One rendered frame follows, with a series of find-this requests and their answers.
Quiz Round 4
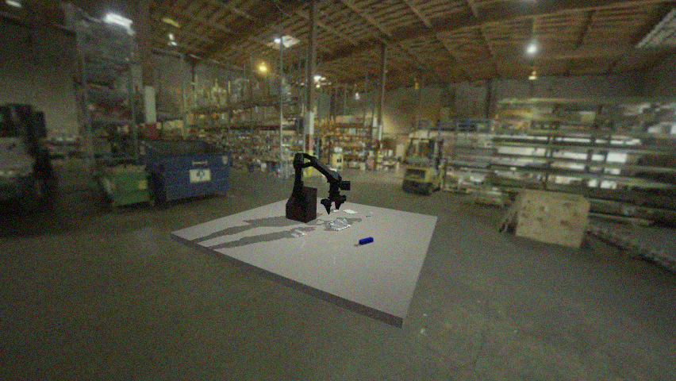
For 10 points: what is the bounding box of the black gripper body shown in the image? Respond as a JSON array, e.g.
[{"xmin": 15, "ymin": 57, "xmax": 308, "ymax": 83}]
[{"xmin": 321, "ymin": 190, "xmax": 340, "ymax": 206}]

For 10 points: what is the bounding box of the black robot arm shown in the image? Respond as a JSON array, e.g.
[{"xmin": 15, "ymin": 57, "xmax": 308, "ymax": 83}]
[{"xmin": 292, "ymin": 152, "xmax": 350, "ymax": 204}]

